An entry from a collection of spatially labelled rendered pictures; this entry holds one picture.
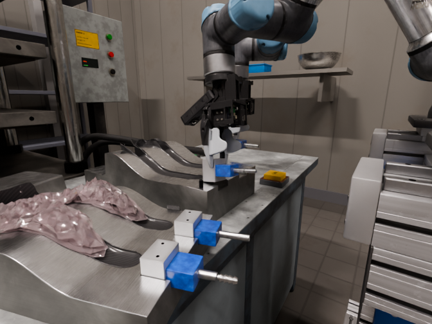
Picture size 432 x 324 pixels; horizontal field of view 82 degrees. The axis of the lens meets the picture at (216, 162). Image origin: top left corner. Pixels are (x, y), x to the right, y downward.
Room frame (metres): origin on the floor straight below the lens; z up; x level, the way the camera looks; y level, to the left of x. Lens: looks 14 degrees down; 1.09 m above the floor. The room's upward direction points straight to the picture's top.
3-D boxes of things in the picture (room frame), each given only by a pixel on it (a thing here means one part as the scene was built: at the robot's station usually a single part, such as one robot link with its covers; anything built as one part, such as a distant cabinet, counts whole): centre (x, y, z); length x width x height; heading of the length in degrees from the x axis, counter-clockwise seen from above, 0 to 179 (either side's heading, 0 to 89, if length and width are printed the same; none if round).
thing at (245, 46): (0.89, -0.08, 1.25); 0.09 x 0.08 x 0.11; 81
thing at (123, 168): (0.76, 0.16, 0.87); 0.50 x 0.26 x 0.14; 57
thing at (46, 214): (0.42, 0.28, 0.90); 0.26 x 0.18 x 0.08; 74
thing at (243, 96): (0.88, -0.08, 1.09); 0.09 x 0.08 x 0.12; 57
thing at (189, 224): (0.40, 0.00, 0.85); 0.13 x 0.05 x 0.05; 74
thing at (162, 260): (0.30, 0.03, 0.85); 0.13 x 0.05 x 0.05; 74
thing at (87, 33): (1.33, 0.63, 0.73); 0.30 x 0.22 x 1.47; 147
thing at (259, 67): (2.56, -0.39, 1.36); 0.27 x 0.18 x 0.09; 56
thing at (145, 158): (0.75, 0.15, 0.92); 0.35 x 0.16 x 0.09; 57
